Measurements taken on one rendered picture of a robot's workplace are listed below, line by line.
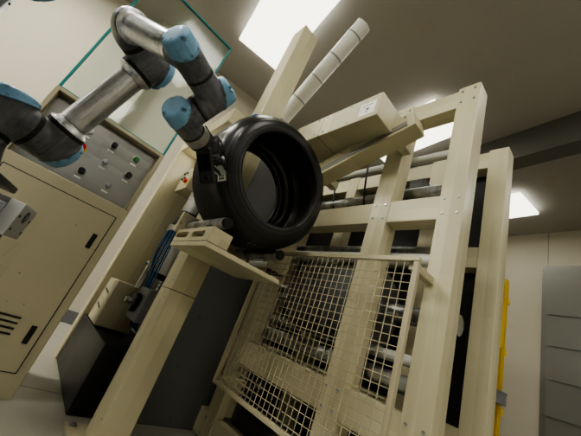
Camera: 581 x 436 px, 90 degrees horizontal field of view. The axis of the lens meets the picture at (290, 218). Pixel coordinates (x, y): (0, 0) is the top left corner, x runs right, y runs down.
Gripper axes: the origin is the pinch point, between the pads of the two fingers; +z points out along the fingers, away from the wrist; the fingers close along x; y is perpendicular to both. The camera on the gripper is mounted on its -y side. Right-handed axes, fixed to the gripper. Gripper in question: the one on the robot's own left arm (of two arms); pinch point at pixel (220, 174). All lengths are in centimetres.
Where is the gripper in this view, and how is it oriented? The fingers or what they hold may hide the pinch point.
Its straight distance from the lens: 111.1
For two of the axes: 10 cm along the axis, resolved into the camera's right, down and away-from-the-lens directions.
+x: -9.9, 0.5, 1.2
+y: -0.1, -9.5, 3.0
